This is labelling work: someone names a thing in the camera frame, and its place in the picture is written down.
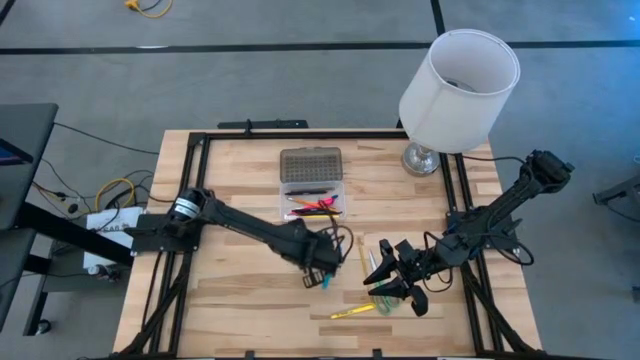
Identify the black power strip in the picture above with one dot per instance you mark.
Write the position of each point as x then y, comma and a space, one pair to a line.
265, 124

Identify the white box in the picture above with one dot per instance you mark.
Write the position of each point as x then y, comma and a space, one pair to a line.
112, 222

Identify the black desk legs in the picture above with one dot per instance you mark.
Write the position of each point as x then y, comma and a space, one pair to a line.
65, 232

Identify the green scissors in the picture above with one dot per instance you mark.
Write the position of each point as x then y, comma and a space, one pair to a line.
387, 302

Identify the natural wood pencil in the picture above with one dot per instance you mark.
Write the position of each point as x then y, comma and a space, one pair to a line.
364, 260

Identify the clear plastic supply box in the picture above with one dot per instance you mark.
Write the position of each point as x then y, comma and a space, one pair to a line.
312, 165

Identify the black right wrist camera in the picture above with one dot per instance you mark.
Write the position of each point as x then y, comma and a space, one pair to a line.
420, 302

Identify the yellow highlighter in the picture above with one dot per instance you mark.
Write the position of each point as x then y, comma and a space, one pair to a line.
320, 217
352, 311

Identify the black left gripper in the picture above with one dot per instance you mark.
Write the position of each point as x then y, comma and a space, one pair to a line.
312, 247

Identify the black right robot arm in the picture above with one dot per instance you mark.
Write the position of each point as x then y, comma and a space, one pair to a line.
505, 205

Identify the grey desk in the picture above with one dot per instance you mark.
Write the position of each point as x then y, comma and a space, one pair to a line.
25, 130

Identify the white shade table lamp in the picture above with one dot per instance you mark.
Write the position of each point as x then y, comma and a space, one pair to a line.
450, 115

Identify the pink pen with blue cap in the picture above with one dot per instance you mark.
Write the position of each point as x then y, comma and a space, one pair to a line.
327, 201

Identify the orange pencil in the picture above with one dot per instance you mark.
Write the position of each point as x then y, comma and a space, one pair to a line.
302, 202

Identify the pink highlighter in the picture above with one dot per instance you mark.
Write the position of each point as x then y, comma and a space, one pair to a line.
310, 209

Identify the black stand leg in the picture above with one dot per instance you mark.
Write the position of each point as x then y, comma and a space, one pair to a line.
620, 192

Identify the black caster wheel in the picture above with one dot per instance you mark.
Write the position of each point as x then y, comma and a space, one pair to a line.
43, 327

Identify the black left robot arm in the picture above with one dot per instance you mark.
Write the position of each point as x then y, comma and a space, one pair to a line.
240, 222

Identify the black pen with clip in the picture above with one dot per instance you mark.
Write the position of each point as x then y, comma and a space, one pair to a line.
332, 213

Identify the dark laptop screen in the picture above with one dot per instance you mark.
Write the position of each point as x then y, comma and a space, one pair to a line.
12, 152

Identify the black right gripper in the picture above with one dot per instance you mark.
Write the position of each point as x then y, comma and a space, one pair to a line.
415, 265

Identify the black aluminium table frame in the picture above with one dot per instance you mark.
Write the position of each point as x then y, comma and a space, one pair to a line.
300, 135

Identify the grey pen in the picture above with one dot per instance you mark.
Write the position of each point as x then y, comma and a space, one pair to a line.
373, 261

